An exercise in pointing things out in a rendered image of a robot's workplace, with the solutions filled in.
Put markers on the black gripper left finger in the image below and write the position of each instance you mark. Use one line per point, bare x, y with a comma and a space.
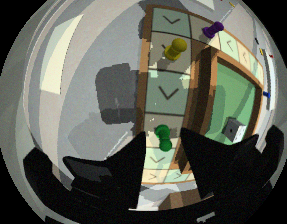
123, 171

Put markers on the yellow game pawn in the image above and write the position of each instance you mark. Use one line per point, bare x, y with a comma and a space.
172, 52

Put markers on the purple pawn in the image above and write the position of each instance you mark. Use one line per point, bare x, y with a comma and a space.
211, 31

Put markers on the green pawn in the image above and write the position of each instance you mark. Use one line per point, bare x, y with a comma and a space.
163, 132

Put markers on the grey die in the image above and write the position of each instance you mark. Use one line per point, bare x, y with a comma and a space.
234, 131

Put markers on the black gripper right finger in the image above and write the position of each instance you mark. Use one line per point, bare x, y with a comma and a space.
210, 160

